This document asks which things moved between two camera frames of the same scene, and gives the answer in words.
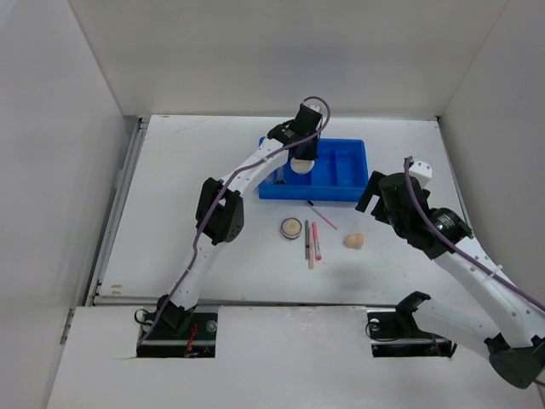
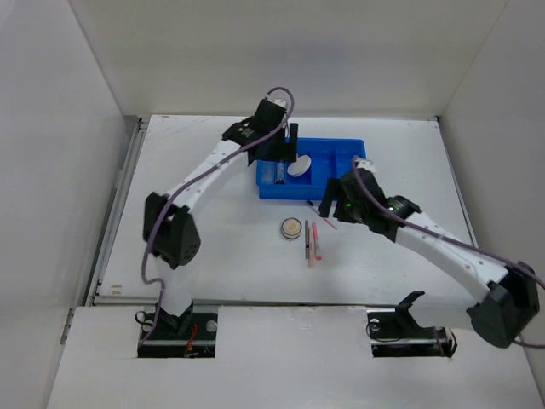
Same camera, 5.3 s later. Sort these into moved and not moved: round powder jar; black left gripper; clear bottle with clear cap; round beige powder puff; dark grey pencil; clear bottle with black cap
Moved: black left gripper; round beige powder puff
Not moved: clear bottle with clear cap; round powder jar; clear bottle with black cap; dark grey pencil
